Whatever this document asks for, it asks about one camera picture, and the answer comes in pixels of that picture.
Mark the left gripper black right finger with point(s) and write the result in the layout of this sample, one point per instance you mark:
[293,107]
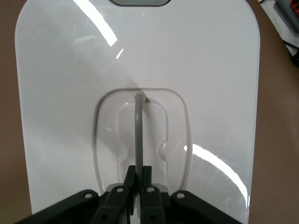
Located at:
[151,205]

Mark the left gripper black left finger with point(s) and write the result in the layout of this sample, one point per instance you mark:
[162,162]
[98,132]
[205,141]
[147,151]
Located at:
[112,205]

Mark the grey lid latch clip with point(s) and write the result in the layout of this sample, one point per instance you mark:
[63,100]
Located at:
[140,2]

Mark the left wrist black camera bracket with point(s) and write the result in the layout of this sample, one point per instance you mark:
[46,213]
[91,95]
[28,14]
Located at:
[70,210]

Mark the silver table edge rail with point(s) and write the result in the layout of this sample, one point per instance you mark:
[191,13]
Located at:
[271,14]

